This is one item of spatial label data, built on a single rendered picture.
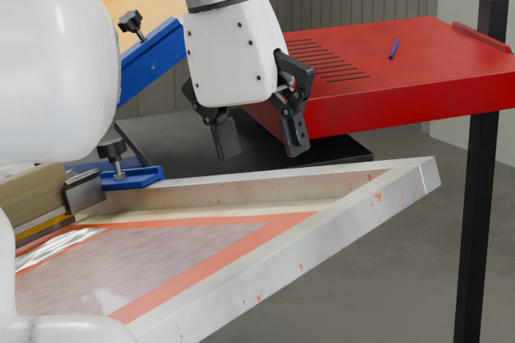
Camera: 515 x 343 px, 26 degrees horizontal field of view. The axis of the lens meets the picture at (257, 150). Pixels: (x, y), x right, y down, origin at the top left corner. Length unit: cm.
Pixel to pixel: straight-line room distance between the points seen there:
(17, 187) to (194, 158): 78
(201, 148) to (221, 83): 130
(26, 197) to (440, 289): 239
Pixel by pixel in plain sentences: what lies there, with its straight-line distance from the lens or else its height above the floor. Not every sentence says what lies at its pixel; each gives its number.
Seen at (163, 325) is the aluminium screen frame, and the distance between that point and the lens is 101.
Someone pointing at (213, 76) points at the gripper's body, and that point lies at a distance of 111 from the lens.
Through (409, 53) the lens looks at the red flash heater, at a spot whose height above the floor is 111.
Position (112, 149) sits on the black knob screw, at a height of 122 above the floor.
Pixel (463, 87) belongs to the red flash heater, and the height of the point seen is 108.
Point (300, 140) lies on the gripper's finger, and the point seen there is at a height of 145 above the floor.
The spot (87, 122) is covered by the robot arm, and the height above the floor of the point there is 168.
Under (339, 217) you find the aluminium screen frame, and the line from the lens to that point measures 121.
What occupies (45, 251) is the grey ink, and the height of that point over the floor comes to 114.
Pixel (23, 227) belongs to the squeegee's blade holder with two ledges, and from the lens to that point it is 162.
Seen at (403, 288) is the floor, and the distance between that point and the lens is 383.
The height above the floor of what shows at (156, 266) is 122.
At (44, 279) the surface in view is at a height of 117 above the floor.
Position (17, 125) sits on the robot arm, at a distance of 47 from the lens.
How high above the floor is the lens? 185
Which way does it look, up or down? 22 degrees down
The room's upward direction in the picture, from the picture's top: straight up
